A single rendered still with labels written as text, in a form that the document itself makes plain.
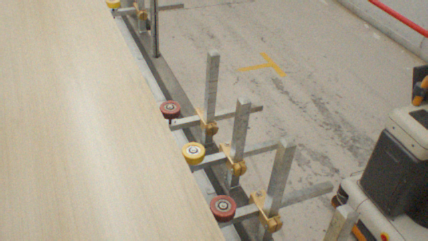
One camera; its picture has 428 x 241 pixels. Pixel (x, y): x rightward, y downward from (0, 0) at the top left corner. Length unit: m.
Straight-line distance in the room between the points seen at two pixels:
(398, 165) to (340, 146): 0.96
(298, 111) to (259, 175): 0.76
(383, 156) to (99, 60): 1.38
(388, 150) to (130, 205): 1.27
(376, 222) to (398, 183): 0.27
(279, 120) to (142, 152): 1.77
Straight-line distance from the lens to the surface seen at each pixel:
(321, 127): 3.05
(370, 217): 2.24
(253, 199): 1.35
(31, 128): 1.57
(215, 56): 1.45
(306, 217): 2.46
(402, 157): 2.00
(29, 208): 1.31
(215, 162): 1.47
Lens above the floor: 1.89
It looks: 40 degrees down
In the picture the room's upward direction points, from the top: 5 degrees clockwise
